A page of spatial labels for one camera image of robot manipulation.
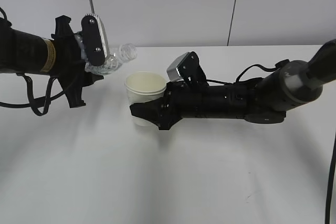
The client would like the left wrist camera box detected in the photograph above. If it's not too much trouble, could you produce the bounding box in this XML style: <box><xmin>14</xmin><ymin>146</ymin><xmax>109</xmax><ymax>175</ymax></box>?
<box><xmin>81</xmin><ymin>14</ymin><xmax>110</xmax><ymax>67</ymax></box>

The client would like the clear water bottle green label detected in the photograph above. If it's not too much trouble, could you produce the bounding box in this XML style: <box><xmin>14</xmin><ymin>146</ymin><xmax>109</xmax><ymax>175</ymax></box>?
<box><xmin>80</xmin><ymin>44</ymin><xmax>137</xmax><ymax>76</ymax></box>

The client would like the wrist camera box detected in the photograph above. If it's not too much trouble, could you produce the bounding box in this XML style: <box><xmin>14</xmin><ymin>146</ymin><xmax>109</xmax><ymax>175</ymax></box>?
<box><xmin>81</xmin><ymin>14</ymin><xmax>110</xmax><ymax>67</ymax></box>
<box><xmin>166</xmin><ymin>51</ymin><xmax>207</xmax><ymax>89</ymax></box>

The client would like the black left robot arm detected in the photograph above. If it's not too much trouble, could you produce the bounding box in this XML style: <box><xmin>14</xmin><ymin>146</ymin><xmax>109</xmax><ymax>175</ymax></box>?
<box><xmin>1</xmin><ymin>15</ymin><xmax>104</xmax><ymax>116</ymax></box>

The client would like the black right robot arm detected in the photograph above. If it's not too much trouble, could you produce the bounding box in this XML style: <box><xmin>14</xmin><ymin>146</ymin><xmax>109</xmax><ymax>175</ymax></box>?
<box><xmin>130</xmin><ymin>40</ymin><xmax>335</xmax><ymax>130</ymax></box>

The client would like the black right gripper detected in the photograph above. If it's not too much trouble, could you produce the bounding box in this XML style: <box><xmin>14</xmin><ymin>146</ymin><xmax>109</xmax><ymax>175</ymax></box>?
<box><xmin>130</xmin><ymin>81</ymin><xmax>210</xmax><ymax>130</ymax></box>

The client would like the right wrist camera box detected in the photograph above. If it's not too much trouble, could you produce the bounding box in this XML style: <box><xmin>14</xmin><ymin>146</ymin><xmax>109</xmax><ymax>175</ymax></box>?
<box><xmin>166</xmin><ymin>51</ymin><xmax>207</xmax><ymax>89</ymax></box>

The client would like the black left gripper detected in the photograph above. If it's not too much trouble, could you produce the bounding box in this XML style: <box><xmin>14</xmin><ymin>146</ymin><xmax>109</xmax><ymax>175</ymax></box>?
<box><xmin>51</xmin><ymin>15</ymin><xmax>104</xmax><ymax>108</ymax></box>

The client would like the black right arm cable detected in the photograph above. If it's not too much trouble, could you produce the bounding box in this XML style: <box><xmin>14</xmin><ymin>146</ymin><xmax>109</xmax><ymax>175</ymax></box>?
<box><xmin>324</xmin><ymin>129</ymin><xmax>336</xmax><ymax>224</ymax></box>

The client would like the white paper cup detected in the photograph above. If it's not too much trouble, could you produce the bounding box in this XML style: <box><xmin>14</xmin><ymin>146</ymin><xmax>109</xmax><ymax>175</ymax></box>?
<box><xmin>124</xmin><ymin>71</ymin><xmax>167</xmax><ymax>127</ymax></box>

